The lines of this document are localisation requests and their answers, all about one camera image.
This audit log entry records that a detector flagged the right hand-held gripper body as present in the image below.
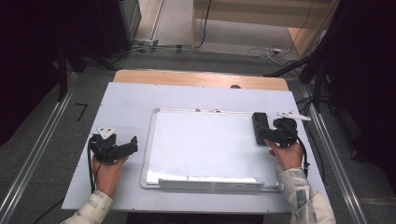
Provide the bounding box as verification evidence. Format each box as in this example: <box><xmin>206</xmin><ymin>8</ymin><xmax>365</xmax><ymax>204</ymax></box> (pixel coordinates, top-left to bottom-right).
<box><xmin>272</xmin><ymin>111</ymin><xmax>312</xmax><ymax>148</ymax></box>

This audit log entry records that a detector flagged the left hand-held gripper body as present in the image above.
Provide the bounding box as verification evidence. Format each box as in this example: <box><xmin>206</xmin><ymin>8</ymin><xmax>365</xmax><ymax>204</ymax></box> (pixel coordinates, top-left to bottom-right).
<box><xmin>89</xmin><ymin>126</ymin><xmax>120</xmax><ymax>164</ymax></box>

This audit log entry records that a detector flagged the black whiteboard eraser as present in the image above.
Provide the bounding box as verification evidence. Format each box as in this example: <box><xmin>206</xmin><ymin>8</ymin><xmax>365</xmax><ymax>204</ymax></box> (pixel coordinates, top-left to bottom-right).
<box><xmin>251</xmin><ymin>112</ymin><xmax>271</xmax><ymax>147</ymax></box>

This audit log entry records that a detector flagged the person's right hand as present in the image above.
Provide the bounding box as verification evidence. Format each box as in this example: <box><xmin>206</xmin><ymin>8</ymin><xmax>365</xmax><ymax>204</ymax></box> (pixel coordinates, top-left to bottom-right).
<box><xmin>264</xmin><ymin>138</ymin><xmax>304</xmax><ymax>172</ymax></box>

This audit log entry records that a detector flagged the person's left hand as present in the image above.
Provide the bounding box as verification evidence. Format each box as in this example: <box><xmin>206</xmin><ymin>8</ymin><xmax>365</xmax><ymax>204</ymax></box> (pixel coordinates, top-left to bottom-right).
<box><xmin>92</xmin><ymin>155</ymin><xmax>129</xmax><ymax>199</ymax></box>

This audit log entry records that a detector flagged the large white cover board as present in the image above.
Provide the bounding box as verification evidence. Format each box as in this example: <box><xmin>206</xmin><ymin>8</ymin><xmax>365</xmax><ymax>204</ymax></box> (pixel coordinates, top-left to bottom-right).
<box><xmin>61</xmin><ymin>81</ymin><xmax>334</xmax><ymax>215</ymax></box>

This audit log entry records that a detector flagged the black stand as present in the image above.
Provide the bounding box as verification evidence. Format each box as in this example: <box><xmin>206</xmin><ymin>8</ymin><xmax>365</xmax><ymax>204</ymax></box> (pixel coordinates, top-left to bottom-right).
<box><xmin>57</xmin><ymin>40</ymin><xmax>117</xmax><ymax>103</ymax></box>
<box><xmin>263</xmin><ymin>52</ymin><xmax>332</xmax><ymax>114</ymax></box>

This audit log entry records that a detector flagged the wooden table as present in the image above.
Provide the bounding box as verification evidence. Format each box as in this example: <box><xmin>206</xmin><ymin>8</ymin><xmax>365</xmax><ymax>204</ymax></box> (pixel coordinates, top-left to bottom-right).
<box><xmin>112</xmin><ymin>69</ymin><xmax>290</xmax><ymax>91</ymax></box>

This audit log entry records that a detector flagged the dark curtain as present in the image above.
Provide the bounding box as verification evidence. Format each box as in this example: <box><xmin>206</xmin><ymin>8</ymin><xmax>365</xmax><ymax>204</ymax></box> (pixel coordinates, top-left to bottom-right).
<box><xmin>0</xmin><ymin>0</ymin><xmax>64</xmax><ymax>147</ymax></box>
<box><xmin>321</xmin><ymin>0</ymin><xmax>396</xmax><ymax>194</ymax></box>

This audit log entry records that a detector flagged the black cabinet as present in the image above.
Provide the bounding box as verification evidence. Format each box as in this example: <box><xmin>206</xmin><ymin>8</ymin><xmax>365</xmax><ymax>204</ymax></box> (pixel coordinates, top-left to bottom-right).
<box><xmin>92</xmin><ymin>0</ymin><xmax>143</xmax><ymax>59</ymax></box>

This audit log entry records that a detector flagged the light wooden furniture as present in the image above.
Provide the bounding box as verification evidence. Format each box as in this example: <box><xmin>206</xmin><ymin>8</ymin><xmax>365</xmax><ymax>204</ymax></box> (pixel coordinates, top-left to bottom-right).
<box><xmin>191</xmin><ymin>0</ymin><xmax>341</xmax><ymax>58</ymax></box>

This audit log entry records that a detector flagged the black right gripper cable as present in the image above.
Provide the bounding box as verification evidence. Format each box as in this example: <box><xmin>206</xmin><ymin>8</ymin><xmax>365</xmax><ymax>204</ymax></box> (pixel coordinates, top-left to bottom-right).
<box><xmin>291</xmin><ymin>130</ymin><xmax>311</xmax><ymax>179</ymax></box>

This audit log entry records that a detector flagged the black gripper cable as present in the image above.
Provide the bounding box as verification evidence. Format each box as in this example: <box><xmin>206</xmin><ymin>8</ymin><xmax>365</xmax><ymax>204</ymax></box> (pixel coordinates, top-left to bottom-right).
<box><xmin>87</xmin><ymin>138</ymin><xmax>98</xmax><ymax>194</ymax></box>
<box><xmin>291</xmin><ymin>130</ymin><xmax>311</xmax><ymax>179</ymax></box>

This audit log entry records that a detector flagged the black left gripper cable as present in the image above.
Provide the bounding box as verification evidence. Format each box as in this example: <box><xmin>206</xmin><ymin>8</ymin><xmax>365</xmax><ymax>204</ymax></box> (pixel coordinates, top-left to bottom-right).
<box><xmin>87</xmin><ymin>138</ymin><xmax>98</xmax><ymax>194</ymax></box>

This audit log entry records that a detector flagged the white whiteboard with metal frame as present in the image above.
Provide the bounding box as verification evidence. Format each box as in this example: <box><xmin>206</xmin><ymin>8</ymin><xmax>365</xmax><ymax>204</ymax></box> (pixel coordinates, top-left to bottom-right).
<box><xmin>140</xmin><ymin>107</ymin><xmax>285</xmax><ymax>192</ymax></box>

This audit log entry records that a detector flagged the metal floor rail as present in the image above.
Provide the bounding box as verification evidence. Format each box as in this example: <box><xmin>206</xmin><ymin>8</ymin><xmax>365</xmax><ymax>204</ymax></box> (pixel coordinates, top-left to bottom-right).
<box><xmin>300</xmin><ymin>85</ymin><xmax>369</xmax><ymax>224</ymax></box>
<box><xmin>0</xmin><ymin>73</ymin><xmax>78</xmax><ymax>224</ymax></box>

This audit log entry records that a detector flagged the white floor cable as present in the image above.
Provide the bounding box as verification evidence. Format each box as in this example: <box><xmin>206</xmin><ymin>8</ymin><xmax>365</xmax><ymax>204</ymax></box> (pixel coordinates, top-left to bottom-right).
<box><xmin>246</xmin><ymin>44</ymin><xmax>292</xmax><ymax>61</ymax></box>

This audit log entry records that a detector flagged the black hanging cable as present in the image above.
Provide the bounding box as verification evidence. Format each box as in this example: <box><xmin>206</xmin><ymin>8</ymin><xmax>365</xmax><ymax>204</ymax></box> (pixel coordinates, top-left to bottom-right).
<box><xmin>195</xmin><ymin>0</ymin><xmax>213</xmax><ymax>49</ymax></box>

